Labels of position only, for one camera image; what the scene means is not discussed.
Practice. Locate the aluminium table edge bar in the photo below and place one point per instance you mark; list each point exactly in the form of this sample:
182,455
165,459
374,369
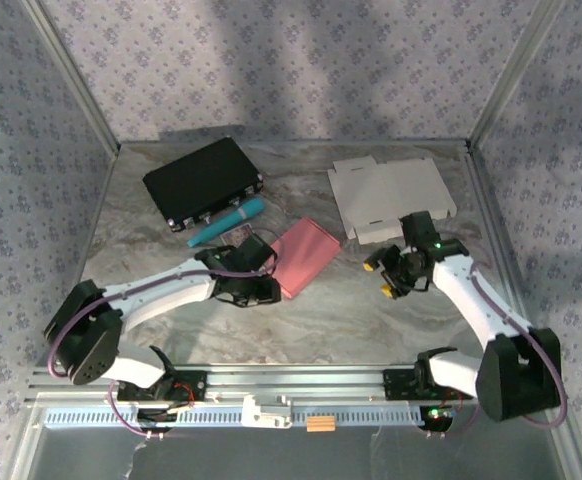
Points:
496,220

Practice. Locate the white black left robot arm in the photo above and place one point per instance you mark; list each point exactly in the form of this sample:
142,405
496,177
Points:
161,290

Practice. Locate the pink paper box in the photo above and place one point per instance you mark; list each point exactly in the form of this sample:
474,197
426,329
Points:
306,255

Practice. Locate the aluminium frame post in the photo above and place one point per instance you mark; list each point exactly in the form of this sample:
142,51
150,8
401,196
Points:
75,80
513,70

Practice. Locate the printed booklet with Chinese text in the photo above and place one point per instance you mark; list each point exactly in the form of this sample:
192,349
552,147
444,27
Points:
238,235

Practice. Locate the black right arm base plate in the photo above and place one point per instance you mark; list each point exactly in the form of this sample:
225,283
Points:
396,385

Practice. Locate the white plastic bracket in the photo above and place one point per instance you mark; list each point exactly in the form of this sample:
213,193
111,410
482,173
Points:
263,412

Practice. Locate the teal toy microphone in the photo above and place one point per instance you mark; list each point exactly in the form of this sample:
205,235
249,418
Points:
231,220

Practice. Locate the aluminium mounting rail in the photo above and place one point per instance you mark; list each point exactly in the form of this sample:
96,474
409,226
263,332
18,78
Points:
296,380

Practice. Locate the black controller board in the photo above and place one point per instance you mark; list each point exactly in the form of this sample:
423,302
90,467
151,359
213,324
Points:
438,417
156,415

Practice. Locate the grey metal plate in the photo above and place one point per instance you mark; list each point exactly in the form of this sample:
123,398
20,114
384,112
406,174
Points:
271,455

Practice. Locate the black ribbed metal case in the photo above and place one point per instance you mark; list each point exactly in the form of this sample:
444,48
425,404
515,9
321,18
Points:
201,180

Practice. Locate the white cardboard box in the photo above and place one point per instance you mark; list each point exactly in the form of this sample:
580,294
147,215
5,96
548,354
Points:
391,190

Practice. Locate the small orange ribbed block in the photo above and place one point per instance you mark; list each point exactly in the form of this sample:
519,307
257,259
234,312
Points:
321,425

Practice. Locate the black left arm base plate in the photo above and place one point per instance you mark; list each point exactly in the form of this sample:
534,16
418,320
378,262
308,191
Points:
191,387

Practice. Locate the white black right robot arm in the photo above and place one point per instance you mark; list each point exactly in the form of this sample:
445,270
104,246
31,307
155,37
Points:
466,295

